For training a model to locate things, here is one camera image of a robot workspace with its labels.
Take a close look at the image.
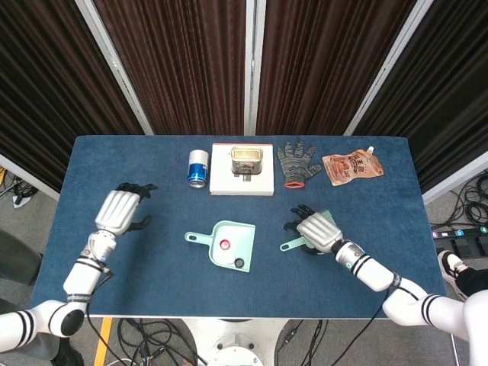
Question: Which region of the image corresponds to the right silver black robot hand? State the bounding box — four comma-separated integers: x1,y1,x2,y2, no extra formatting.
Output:
282,204,342,255

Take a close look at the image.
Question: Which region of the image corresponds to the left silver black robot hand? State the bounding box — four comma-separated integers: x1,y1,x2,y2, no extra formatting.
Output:
94,181,159,235

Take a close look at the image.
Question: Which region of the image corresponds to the mint green hand brush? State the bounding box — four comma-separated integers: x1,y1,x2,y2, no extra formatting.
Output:
279,208,339,253

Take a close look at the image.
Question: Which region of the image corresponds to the mint green plastic dustpan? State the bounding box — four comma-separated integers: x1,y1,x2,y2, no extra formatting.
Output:
184,220,256,275

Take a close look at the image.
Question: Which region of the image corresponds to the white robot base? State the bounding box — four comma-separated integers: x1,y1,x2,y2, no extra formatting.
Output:
181,318,291,366

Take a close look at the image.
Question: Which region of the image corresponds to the grey knitted work glove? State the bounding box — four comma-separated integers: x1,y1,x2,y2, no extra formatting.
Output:
275,140,323,189

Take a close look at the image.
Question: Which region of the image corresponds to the orange spout pouch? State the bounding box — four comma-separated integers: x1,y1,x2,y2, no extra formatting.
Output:
322,146,385,188

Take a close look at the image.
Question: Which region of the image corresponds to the white flat box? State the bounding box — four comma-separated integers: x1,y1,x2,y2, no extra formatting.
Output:
209,143,276,197

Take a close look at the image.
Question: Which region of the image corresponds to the blue soda can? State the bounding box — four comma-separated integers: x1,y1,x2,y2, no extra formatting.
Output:
188,149,210,190

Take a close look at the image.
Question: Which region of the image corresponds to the black luncheon meat tin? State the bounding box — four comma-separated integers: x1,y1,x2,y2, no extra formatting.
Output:
230,146,265,183

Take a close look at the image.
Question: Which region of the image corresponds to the blue table cloth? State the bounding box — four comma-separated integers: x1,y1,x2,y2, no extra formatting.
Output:
29,135,448,319

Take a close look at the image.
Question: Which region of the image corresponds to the white black sneaker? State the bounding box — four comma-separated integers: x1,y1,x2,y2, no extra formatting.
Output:
437,250,474,302

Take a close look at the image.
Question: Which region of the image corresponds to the black floor pedal box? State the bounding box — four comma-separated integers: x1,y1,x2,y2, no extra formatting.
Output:
449,238,488,257

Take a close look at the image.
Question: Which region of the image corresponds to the dark brown curtain panel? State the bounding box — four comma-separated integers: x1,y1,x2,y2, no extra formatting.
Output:
93,0,252,136
255,0,417,136
0,0,145,193
352,0,488,193

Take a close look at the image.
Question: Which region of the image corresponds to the black trouser leg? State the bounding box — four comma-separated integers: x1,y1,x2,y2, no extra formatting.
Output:
455,266,488,300

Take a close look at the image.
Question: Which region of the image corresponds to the white frame bar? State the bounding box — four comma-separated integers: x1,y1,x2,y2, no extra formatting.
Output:
422,151,488,206
0,153,61,202

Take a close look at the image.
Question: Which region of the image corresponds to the black floor cable bundle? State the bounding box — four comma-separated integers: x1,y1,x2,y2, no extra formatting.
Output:
274,318,382,366
448,171,488,228
0,167,39,210
85,318,209,366

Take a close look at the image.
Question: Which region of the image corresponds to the white table frame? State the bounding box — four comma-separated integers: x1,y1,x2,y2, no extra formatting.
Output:
89,314,386,321

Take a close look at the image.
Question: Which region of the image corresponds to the white frame post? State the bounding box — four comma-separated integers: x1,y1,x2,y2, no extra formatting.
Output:
75,0,155,136
342,0,435,137
243,0,267,136

